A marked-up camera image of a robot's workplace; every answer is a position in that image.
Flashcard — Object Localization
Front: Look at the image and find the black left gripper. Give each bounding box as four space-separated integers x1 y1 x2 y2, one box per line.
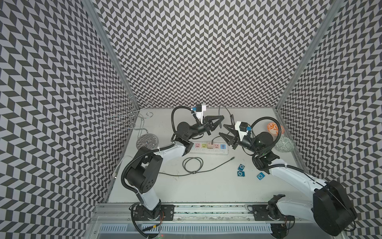
186 115 224 140

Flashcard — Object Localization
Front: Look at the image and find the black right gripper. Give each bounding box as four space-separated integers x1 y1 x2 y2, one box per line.
218 124 262 155

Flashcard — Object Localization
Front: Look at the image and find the pink usb charger plug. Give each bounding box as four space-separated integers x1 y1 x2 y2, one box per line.
207 142 215 149

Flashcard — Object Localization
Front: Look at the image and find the blue square mp3 player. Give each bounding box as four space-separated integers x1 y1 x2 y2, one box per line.
238 164 245 171
257 172 265 180
237 171 245 177

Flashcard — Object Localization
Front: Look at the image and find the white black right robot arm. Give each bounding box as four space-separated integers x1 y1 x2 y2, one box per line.
220 117 357 236

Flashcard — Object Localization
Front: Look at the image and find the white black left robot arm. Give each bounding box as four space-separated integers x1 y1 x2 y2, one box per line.
121 104 224 214

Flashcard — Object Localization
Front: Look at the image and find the white multicolour power strip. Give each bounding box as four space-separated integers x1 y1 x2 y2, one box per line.
190 141 228 155

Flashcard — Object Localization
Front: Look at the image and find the orange patterned bowl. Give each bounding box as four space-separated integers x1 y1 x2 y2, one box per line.
267 122 279 136

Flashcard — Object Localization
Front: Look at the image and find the green patterned bowl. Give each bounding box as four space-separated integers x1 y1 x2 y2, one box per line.
275 135 294 153

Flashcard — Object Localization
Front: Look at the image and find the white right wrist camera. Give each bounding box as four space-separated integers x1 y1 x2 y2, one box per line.
234 121 252 141

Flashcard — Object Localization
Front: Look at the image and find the grey coiled usb cable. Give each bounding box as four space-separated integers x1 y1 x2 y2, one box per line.
158 156 236 177

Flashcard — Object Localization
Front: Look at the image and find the chrome wire jewelry stand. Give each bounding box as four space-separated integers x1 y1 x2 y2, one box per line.
105 102 159 149

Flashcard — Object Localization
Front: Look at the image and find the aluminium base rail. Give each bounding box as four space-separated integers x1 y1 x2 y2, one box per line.
83 203 331 239

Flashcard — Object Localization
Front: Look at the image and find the thin white power strip cord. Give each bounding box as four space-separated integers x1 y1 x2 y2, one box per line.
113 155 135 180

